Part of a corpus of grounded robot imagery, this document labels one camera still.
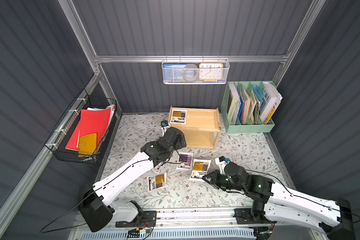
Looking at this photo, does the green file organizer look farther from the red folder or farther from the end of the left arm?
the red folder

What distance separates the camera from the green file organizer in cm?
98

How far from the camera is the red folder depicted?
0.69m
